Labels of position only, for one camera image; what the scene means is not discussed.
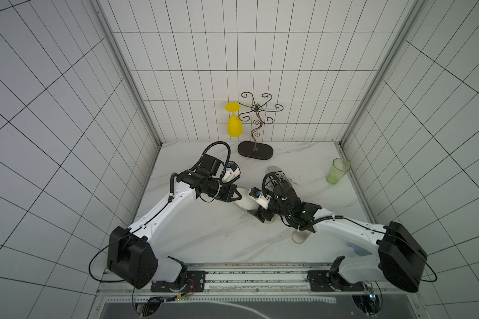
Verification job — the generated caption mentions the white insole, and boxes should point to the white insole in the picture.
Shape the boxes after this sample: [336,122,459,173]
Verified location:
[234,187,263,211]
[291,230,311,245]

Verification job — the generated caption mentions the black white sneaker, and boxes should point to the black white sneaker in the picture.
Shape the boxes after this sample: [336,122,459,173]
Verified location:
[266,166,294,187]

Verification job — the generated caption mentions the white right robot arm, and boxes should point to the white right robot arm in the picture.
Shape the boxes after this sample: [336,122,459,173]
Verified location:
[249,184,427,293]

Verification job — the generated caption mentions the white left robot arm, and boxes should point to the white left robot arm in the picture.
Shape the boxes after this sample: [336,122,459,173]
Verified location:
[106,155,242,289]

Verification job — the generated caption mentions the yellow plastic wine glass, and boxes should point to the yellow plastic wine glass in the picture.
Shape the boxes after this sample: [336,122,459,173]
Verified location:
[225,102,243,138]

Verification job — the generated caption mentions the green plastic cup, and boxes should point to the green plastic cup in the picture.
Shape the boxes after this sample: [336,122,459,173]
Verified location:
[326,158,351,185]

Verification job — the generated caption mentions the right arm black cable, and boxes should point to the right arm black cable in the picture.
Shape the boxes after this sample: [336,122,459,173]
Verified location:
[261,171,439,283]

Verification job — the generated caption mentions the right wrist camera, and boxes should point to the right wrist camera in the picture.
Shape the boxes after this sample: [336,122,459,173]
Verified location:
[250,187,271,209]

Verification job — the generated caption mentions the copper wire glass rack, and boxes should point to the copper wire glass rack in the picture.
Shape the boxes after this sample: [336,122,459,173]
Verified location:
[238,91,284,160]

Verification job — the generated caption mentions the aluminium mounting rail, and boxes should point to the aluminium mounting rail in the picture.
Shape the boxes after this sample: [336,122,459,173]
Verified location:
[97,262,424,304]

